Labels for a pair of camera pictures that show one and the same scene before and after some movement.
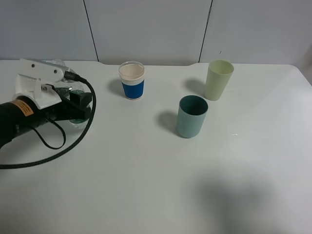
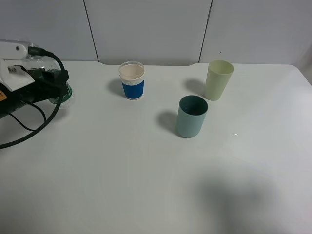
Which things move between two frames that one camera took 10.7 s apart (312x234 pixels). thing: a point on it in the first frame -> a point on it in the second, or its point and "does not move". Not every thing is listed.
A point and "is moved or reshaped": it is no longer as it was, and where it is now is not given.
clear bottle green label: x=73 y=83 is moved or reshaped
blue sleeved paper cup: x=132 y=74 does not move
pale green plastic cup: x=220 y=72 does not move
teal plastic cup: x=191 y=113 does not move
